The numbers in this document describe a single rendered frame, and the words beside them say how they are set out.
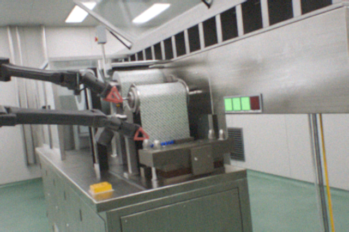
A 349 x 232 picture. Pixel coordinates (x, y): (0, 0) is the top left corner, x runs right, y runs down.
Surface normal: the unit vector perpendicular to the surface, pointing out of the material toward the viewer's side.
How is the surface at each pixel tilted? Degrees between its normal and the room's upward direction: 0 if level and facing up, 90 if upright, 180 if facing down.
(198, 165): 90
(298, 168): 90
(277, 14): 90
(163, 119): 90
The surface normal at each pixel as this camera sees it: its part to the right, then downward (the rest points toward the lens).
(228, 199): 0.44, 0.00
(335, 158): -0.90, 0.12
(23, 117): 0.66, 0.33
